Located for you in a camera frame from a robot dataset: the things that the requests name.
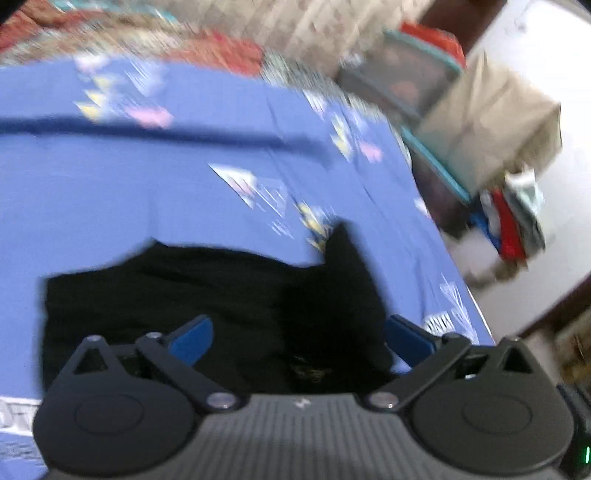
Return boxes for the teal-framed storage box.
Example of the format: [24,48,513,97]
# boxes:
[336,28,472,232]

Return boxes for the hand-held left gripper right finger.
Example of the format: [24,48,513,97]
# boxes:
[368,316,549,412]

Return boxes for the beige patterned cloth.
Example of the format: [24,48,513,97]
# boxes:
[259,0,416,88]

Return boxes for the black pants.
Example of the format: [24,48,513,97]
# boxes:
[41,222,399,398]

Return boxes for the blue printed bedsheet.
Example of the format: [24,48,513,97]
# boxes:
[0,55,496,480]

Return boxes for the brown cardboard box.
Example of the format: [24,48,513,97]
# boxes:
[416,51,565,197]

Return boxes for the dark wooden door frame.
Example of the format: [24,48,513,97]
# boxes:
[516,270,591,343]

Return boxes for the red patterned blanket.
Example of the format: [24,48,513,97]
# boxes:
[0,0,265,77]

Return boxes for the pile of colourful clothes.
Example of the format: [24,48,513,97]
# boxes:
[475,166,549,269]

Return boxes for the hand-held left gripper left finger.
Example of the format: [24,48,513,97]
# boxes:
[59,316,237,414]

